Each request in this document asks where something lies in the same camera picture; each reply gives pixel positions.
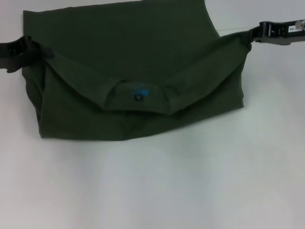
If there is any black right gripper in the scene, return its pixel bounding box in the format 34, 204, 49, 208
247, 21, 305, 46

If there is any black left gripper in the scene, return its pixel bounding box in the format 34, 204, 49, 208
0, 35, 55, 74

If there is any dark green FREE T-shirt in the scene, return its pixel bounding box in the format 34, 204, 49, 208
21, 0, 252, 141

